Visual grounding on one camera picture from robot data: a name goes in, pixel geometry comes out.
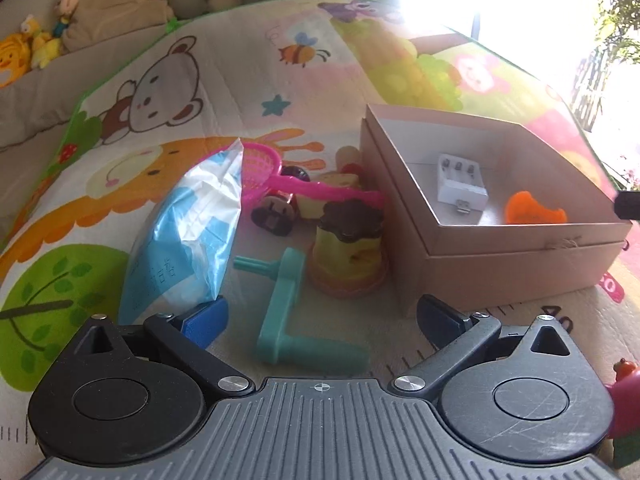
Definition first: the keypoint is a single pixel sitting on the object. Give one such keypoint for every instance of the blue white tissue packet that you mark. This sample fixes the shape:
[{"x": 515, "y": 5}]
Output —
[{"x": 180, "y": 256}]

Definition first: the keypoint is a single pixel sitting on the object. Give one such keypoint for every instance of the yellow play dough cup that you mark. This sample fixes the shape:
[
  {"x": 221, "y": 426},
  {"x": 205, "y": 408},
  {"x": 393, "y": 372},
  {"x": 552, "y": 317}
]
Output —
[{"x": 347, "y": 258}]

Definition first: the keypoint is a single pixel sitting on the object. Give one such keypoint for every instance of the beige pillow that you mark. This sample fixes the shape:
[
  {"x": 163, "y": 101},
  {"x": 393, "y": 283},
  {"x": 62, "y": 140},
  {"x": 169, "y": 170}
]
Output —
[{"x": 95, "y": 21}]

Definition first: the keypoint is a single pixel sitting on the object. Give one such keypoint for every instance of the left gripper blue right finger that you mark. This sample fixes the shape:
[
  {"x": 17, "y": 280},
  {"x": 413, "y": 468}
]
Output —
[{"x": 460, "y": 341}]

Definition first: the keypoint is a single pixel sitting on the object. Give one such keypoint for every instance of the colourful cartoon play mat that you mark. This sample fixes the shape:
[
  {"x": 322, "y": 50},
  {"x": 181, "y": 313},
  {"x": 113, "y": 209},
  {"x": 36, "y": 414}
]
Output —
[{"x": 288, "y": 74}]

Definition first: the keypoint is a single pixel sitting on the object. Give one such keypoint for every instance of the wooden toy car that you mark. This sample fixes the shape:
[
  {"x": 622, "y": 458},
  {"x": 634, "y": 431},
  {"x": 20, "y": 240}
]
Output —
[{"x": 277, "y": 211}]

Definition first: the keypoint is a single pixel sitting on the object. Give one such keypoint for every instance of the pink cardboard box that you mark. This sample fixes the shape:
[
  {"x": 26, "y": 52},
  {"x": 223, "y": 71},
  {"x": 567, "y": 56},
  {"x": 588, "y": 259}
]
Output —
[{"x": 477, "y": 260}]

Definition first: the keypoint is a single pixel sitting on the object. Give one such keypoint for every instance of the yellow tiger plush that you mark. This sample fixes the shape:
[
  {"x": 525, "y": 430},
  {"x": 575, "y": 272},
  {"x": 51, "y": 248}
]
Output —
[{"x": 14, "y": 59}]

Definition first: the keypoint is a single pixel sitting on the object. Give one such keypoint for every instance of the pink plastic sieve toy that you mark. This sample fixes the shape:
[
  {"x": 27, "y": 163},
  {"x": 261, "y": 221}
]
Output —
[{"x": 261, "y": 173}]

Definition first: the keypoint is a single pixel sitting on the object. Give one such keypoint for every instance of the beige sofa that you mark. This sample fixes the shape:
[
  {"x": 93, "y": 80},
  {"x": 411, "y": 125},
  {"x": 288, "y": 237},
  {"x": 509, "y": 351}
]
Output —
[{"x": 35, "y": 111}]

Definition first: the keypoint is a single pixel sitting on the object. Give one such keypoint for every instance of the yellow duck plush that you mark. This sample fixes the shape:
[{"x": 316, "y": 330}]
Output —
[{"x": 45, "y": 48}]

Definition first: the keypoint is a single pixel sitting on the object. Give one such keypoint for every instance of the small doll plush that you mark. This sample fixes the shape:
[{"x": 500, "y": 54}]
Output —
[{"x": 64, "y": 10}]

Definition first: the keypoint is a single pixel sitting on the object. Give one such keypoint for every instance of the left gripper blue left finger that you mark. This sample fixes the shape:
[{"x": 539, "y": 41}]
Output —
[{"x": 182, "y": 341}]

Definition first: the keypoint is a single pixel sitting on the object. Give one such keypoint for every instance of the white battery charger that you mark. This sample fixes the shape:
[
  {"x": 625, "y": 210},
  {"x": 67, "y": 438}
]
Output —
[{"x": 460, "y": 184}]

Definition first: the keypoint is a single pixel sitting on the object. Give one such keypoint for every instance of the orange plastic toy piece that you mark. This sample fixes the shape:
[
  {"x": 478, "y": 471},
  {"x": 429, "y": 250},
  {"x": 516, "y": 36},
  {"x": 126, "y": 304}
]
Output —
[{"x": 523, "y": 208}]

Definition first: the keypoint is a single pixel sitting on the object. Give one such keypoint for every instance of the teal plastic crank toy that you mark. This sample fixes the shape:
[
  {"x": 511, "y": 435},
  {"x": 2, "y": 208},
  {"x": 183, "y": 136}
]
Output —
[{"x": 280, "y": 341}]

